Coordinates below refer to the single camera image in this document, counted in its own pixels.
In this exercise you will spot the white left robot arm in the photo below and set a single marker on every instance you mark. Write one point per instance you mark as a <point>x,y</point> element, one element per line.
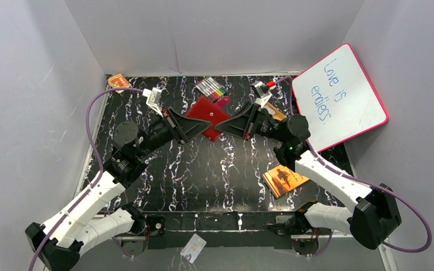
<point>60,241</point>

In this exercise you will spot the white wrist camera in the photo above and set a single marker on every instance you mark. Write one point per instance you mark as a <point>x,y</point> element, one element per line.
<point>263,91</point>
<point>152,99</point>

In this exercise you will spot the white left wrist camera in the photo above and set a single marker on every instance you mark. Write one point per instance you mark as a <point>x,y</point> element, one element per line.
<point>152,99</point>

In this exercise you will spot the red leather card holder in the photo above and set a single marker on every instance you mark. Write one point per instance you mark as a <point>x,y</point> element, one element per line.
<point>205,109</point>

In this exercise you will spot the orange book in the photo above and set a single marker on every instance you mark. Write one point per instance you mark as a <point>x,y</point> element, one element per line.
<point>281,180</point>

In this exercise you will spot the pink framed whiteboard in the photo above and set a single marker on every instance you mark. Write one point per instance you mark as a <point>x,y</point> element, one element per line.
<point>338,99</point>

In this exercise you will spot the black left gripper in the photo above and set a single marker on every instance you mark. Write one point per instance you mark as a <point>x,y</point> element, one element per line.
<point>174,125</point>

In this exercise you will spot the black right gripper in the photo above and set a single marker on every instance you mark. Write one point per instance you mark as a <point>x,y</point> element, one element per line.
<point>243,124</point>

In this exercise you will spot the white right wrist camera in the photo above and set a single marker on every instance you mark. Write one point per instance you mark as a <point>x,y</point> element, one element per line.
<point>263,91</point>

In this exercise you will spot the yellow oval tray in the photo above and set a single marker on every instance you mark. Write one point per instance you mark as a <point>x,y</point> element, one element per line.
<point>274,112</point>

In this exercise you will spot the pack of coloured markers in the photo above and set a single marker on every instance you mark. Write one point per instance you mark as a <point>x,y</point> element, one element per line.
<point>211,89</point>

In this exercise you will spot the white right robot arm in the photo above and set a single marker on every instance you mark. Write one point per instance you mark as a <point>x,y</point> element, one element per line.
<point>369,213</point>

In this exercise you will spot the small orange card box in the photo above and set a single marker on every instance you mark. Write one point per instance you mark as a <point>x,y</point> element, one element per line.
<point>118,82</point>

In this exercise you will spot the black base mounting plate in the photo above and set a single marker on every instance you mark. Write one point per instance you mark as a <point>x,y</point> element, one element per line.
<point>220,226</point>

